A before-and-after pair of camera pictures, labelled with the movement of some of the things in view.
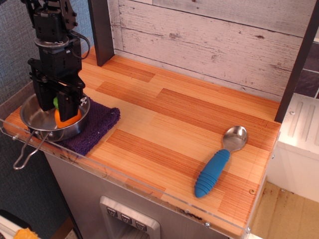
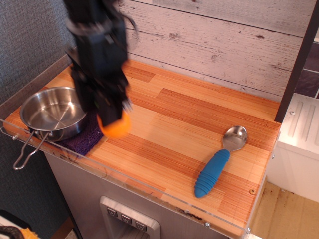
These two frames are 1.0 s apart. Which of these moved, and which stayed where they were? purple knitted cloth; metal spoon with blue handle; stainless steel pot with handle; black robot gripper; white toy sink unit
Moved: black robot gripper
Stayed: metal spoon with blue handle; white toy sink unit; stainless steel pot with handle; purple knitted cloth
